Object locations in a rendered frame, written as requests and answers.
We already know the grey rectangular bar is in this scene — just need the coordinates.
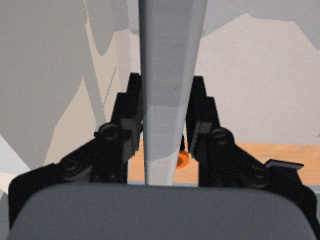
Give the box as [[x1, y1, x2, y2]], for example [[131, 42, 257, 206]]
[[138, 0, 208, 185]]

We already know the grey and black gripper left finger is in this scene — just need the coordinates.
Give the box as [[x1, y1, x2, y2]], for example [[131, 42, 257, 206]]
[[8, 73, 142, 232]]

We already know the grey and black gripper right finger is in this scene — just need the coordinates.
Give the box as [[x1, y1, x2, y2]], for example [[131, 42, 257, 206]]
[[185, 76, 317, 234]]

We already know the black hook tip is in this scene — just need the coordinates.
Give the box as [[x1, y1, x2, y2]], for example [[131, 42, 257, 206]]
[[180, 137, 185, 151]]

